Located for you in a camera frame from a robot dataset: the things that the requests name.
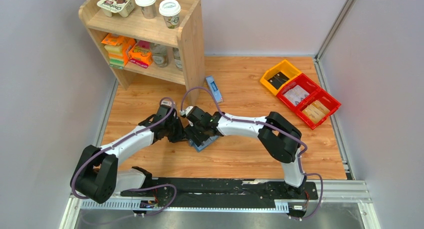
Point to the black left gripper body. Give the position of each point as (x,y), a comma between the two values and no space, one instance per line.
(175,132)

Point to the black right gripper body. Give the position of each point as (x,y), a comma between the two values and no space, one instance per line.
(193,130)

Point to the blue leather card holder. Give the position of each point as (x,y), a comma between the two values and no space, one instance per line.
(204,144)

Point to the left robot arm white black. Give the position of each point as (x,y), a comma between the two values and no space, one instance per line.
(96,175)

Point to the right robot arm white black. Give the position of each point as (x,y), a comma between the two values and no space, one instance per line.
(280,138)

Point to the black card in yellow bin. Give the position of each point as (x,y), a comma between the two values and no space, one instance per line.
(278,80)

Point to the small pink packet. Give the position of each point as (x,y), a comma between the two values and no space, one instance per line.
(167,103)

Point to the blue rectangular box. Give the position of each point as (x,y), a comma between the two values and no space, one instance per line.
(214,89)

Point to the left glass jar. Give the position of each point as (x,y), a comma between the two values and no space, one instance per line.
(159,54)

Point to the glass jar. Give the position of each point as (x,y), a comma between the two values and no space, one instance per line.
(159,54)
(177,58)

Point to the right glass jar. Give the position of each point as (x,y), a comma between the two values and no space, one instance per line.
(177,58)

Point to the orange pink snack bag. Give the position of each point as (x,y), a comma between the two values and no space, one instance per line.
(140,54)

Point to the stack of coloured sponges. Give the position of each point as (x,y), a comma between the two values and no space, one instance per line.
(115,54)

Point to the wooden shelf unit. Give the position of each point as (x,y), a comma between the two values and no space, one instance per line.
(188,38)

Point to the orange snack box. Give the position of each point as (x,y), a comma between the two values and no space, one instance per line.
(116,40)

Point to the middle red plastic bin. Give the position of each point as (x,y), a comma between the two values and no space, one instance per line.
(297,91)

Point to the red plastic bin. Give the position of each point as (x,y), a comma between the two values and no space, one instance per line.
(316,108)
(297,91)

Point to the yellow plastic bin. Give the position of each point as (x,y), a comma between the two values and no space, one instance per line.
(286,68)

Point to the near red plastic bin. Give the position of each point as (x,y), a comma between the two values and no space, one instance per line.
(316,108)

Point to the right white lidded paper cup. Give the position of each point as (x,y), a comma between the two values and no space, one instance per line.
(170,10)

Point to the white lidded paper cup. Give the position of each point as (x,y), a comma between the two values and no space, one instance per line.
(148,8)
(170,10)

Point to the left white lidded paper cup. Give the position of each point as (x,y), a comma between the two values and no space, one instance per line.
(148,8)

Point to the chocolate pudding cup pack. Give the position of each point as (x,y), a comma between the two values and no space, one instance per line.
(112,7)

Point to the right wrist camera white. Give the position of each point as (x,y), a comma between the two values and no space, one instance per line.
(185,113)

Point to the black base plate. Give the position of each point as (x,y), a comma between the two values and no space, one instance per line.
(221,192)

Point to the aluminium rail frame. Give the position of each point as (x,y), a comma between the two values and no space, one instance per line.
(329,191)

